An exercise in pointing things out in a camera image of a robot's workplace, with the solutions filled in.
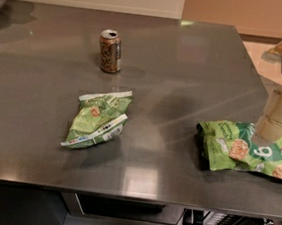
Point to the green rice chip bag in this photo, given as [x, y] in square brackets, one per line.
[229, 145]

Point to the microwave under counter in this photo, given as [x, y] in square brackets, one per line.
[94, 210]

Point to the brown soda can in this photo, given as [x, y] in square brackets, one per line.
[110, 51]

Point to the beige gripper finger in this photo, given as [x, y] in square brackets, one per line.
[269, 125]

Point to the green jalapeno chip bag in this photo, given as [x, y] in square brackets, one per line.
[101, 117]

